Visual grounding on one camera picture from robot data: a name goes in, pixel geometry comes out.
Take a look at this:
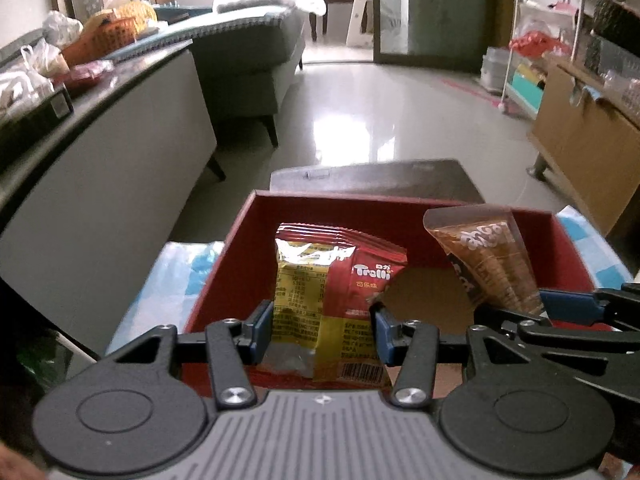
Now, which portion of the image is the red cardboard box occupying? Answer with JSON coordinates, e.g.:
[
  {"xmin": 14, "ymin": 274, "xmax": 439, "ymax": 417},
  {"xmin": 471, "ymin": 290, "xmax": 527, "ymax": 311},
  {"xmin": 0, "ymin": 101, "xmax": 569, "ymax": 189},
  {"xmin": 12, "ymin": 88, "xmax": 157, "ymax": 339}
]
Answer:
[{"xmin": 183, "ymin": 191, "xmax": 598, "ymax": 390}]

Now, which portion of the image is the grey white side cabinet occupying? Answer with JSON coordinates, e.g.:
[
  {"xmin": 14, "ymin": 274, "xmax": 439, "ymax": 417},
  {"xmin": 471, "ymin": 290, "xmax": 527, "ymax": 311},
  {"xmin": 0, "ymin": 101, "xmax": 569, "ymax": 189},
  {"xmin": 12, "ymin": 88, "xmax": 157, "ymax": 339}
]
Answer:
[{"xmin": 1, "ymin": 44, "xmax": 217, "ymax": 356}]

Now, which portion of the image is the red yellow Trolli bag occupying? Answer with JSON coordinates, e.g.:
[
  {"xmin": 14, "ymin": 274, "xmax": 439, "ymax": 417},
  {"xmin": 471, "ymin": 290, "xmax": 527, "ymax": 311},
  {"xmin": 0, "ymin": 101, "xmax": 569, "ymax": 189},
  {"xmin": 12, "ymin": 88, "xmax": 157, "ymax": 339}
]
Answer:
[{"xmin": 256, "ymin": 223, "xmax": 408, "ymax": 389}]

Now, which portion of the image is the wooden sideboard cabinet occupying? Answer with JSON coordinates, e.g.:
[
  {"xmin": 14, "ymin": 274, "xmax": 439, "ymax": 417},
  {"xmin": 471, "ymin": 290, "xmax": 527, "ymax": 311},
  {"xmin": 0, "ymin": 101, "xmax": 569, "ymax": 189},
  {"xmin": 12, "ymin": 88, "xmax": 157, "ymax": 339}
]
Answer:
[{"xmin": 528, "ymin": 54, "xmax": 639, "ymax": 240}]

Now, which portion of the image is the brown orange snack packet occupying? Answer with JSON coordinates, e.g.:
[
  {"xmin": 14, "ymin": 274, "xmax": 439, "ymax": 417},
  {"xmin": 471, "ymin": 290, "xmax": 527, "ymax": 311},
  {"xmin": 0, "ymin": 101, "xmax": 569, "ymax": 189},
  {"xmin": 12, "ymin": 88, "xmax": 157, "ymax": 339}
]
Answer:
[{"xmin": 423, "ymin": 205, "xmax": 544, "ymax": 315}]

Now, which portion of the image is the orange plastic basket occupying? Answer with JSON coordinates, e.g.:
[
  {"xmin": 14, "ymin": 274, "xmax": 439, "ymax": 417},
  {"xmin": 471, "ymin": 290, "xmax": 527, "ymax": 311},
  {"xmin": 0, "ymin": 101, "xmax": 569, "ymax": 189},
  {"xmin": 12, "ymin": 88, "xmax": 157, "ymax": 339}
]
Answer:
[{"xmin": 62, "ymin": 0, "xmax": 157, "ymax": 67}]

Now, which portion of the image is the black box on cabinet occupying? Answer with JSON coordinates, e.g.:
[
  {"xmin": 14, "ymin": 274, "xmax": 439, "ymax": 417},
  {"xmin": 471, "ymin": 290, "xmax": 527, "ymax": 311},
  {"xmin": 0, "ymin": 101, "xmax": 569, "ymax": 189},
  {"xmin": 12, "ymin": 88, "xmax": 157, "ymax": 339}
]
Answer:
[{"xmin": 1, "ymin": 86, "xmax": 74, "ymax": 159}]

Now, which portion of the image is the white rolling cart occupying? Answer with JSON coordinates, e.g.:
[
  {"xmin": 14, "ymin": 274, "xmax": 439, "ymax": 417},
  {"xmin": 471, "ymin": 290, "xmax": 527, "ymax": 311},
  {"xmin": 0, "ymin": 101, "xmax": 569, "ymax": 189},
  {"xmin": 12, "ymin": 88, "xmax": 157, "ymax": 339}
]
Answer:
[{"xmin": 497, "ymin": 0, "xmax": 586, "ymax": 117}]

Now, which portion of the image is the green grey sofa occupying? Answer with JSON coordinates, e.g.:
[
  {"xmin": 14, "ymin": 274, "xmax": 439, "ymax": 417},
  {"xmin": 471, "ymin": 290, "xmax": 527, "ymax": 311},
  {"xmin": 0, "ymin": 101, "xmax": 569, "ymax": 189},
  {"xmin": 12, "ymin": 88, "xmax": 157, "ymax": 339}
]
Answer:
[{"xmin": 106, "ymin": 4, "xmax": 305, "ymax": 148}]

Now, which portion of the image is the dark wooden stool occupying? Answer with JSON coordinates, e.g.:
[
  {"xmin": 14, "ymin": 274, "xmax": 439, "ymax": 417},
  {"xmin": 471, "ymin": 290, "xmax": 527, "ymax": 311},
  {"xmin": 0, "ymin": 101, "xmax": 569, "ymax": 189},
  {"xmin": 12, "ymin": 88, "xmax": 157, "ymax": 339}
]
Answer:
[{"xmin": 269, "ymin": 159, "xmax": 485, "ymax": 204}]

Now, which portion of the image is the blue white checkered tablecloth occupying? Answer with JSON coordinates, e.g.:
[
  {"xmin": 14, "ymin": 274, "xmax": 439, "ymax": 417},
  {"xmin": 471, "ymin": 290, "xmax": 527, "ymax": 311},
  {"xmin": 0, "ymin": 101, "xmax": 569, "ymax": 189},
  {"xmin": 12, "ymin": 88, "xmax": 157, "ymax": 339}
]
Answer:
[{"xmin": 107, "ymin": 206, "xmax": 639, "ymax": 353}]

